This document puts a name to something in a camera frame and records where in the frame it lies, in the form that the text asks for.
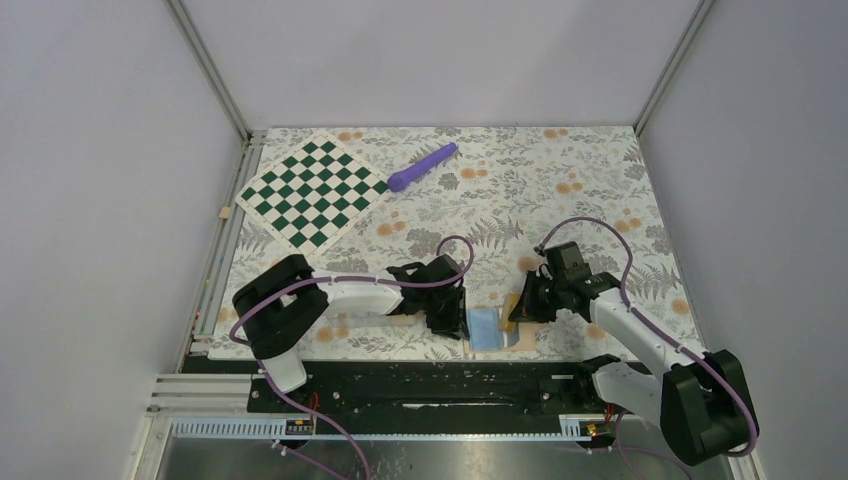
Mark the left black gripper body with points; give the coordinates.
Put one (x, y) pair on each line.
(454, 293)

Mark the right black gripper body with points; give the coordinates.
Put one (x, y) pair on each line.
(559, 285)

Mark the yellow credit card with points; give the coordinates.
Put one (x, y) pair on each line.
(505, 324)

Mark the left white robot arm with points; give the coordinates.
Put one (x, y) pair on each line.
(276, 309)

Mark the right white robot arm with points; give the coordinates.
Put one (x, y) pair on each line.
(699, 401)

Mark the floral tablecloth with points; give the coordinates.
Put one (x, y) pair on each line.
(504, 190)

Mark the green white chessboard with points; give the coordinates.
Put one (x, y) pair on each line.
(313, 195)

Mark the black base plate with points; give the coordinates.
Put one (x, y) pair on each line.
(346, 390)

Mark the purple cylindrical handle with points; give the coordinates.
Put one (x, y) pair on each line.
(402, 179)

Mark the white slotted cable duct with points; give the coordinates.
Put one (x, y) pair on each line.
(556, 428)

